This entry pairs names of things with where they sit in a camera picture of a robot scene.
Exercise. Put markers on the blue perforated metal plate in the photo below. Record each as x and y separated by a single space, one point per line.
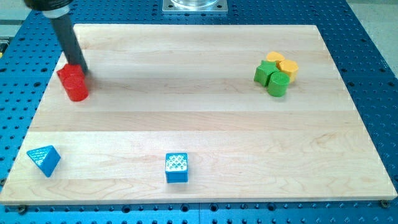
32 54

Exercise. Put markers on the black robot arm end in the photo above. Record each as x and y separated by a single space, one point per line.
46 5

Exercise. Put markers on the yellow block at back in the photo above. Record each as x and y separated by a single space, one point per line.
274 57

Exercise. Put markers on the green star block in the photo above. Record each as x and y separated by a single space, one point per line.
264 71

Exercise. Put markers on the blue cube block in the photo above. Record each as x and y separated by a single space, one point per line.
176 167

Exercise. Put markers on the blue triangular prism block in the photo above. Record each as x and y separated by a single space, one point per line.
45 158

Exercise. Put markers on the yellow hexagon block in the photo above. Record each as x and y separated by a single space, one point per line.
289 67

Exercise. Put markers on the wooden board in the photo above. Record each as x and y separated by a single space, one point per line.
158 89

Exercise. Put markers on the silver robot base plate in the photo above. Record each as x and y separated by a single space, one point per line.
195 6

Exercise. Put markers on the red block behind cylinder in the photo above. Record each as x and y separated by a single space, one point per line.
70 71

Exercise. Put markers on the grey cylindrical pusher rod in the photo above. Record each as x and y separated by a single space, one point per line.
63 27

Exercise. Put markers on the green cylinder block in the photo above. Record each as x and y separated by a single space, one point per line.
278 84

